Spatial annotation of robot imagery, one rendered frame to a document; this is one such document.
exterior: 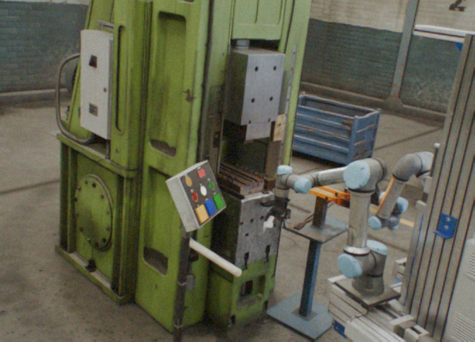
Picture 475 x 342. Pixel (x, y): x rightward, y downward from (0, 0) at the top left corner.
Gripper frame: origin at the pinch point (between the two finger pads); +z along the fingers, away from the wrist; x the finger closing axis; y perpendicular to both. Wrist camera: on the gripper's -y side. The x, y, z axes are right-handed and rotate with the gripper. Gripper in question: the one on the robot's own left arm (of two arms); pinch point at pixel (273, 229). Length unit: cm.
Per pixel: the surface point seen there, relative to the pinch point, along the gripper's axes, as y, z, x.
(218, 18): -60, -100, -7
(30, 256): -191, 93, -71
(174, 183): -25, -23, -48
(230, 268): -19.5, 30.1, -10.9
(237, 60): -56, -79, 5
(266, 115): -51, -47, 26
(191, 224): -15.1, -3.5, -41.2
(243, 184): -52, -5, 15
